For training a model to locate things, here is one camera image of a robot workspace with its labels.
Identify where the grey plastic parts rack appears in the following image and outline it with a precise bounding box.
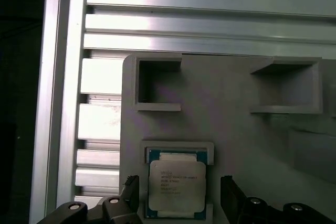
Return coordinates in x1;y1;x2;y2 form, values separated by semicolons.
119;53;336;224

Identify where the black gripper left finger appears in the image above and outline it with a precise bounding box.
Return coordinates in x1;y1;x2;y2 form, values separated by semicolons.
34;175;144;224

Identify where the silver topped CPU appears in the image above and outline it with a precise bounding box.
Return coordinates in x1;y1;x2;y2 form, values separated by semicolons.
145;149;211;219

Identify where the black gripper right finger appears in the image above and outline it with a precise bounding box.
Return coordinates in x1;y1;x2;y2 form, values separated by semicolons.
220;175;336;224

